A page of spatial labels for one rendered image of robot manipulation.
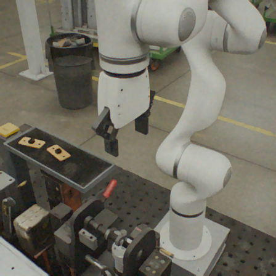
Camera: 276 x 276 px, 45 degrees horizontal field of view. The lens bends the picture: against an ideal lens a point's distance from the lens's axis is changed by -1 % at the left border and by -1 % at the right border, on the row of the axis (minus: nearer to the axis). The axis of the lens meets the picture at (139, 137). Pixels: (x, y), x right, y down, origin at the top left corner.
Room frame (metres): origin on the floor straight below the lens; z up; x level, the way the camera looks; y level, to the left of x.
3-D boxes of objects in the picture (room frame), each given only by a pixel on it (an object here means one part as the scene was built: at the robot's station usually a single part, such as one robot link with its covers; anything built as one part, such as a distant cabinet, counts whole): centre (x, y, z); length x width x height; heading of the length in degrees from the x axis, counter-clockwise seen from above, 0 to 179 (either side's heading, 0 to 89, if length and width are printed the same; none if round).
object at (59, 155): (0.85, 0.26, 1.17); 0.08 x 0.04 x 0.01; 44
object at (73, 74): (3.37, 0.72, 0.36); 0.54 x 0.50 x 0.73; 145
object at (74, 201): (0.84, 0.26, 0.92); 0.10 x 0.08 x 0.45; 54
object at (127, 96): (0.54, 0.03, 1.52); 0.10 x 0.07 x 0.11; 141
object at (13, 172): (0.99, 0.47, 0.92); 0.08 x 0.08 x 0.44; 54
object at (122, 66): (0.54, 0.02, 1.59); 0.09 x 0.08 x 0.03; 141
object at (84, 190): (0.84, 0.26, 1.16); 0.37 x 0.14 x 0.02; 54
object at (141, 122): (0.59, -0.01, 1.44); 0.03 x 0.03 x 0.07; 51
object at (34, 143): (0.90, 0.36, 1.17); 0.08 x 0.04 x 0.01; 70
